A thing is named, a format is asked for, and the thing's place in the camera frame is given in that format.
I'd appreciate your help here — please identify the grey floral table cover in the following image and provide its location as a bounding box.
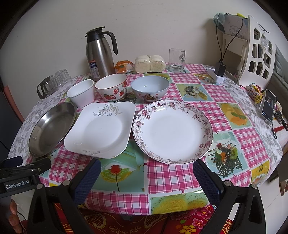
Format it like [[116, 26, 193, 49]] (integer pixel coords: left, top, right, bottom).
[[8, 64, 283, 185]]

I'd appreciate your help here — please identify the white square plate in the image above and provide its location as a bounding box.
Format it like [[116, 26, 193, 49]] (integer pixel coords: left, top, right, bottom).
[[64, 102, 136, 159]]

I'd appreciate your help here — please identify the glass teapot black handle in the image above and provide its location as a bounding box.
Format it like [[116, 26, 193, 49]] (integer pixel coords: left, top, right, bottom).
[[37, 76, 56, 99]]

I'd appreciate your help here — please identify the checkered picture tablecloth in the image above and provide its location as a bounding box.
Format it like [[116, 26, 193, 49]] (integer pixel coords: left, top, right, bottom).
[[39, 63, 271, 216]]

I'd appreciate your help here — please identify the small glass cup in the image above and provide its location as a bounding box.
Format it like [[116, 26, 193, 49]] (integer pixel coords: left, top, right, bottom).
[[53, 71, 64, 87], [60, 69, 71, 83]]

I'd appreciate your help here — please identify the floral rim round plate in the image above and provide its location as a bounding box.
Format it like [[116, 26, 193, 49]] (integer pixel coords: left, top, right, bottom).
[[132, 100, 213, 165]]

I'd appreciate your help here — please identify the strawberry pattern bowl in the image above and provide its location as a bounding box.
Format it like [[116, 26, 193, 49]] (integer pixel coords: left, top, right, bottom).
[[95, 74, 127, 102]]

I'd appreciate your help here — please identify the stainless steel thermos jug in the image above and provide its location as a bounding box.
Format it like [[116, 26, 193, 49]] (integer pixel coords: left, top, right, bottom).
[[85, 26, 118, 82]]

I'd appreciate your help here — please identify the glass mug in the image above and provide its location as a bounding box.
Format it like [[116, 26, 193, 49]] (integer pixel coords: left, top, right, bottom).
[[168, 48, 186, 73]]

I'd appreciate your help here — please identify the black power adapter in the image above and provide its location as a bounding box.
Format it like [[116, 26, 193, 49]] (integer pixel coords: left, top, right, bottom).
[[214, 61, 226, 77]]

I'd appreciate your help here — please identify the smartphone on stand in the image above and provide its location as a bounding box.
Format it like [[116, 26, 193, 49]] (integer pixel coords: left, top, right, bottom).
[[258, 89, 277, 125]]

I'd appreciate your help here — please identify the orange snack packet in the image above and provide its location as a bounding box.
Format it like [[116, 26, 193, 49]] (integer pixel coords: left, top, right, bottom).
[[114, 60, 134, 74]]

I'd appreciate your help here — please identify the colourful snack packet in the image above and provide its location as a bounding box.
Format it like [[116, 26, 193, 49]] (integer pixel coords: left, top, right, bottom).
[[246, 84, 263, 104]]

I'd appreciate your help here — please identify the stainless steel round plate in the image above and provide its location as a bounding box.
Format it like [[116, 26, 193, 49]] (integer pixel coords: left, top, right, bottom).
[[28, 102, 77, 158]]

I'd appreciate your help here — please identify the black charger cable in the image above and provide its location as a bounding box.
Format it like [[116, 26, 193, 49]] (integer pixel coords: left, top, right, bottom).
[[215, 13, 249, 65]]

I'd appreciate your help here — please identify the light blue bowl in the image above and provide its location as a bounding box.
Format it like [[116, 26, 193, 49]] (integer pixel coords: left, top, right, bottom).
[[131, 76, 170, 102]]

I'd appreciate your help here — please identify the person's left hand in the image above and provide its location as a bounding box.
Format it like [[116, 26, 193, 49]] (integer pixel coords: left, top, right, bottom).
[[8, 200, 23, 233]]

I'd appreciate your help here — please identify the white square bowl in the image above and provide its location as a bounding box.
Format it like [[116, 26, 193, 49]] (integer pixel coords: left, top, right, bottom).
[[67, 79, 95, 108]]

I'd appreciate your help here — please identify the red floral chair cushion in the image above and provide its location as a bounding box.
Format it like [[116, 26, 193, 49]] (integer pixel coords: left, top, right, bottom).
[[54, 203, 233, 234]]

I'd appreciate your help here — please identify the bag of steamed buns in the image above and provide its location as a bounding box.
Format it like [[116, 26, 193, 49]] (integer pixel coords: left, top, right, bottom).
[[134, 55, 166, 74]]

